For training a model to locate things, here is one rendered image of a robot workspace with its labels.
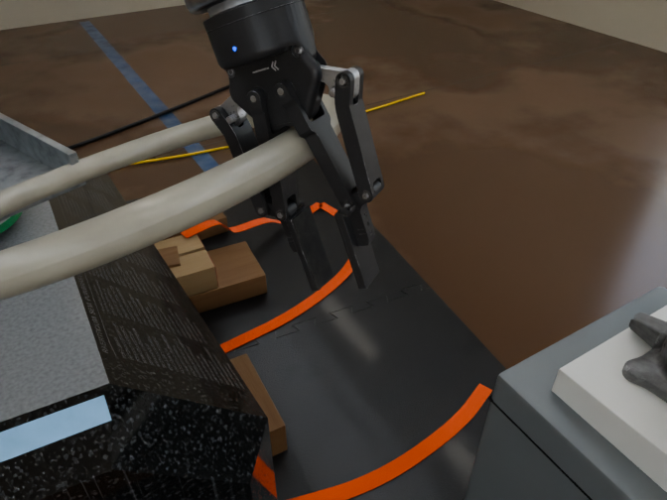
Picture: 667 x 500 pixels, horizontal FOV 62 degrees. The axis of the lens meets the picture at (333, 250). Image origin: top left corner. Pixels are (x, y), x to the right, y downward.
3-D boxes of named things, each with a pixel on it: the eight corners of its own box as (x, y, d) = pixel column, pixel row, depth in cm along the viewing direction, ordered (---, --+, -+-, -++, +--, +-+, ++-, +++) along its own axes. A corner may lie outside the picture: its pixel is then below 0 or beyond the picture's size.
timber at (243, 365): (288, 449, 161) (285, 425, 154) (248, 467, 157) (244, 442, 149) (249, 377, 182) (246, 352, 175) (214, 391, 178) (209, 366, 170)
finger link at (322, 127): (294, 76, 44) (307, 68, 43) (361, 198, 47) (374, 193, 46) (268, 88, 41) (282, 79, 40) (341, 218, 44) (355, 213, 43)
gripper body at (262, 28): (323, -23, 41) (358, 100, 45) (235, 12, 46) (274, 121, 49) (269, -12, 35) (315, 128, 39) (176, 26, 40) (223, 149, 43)
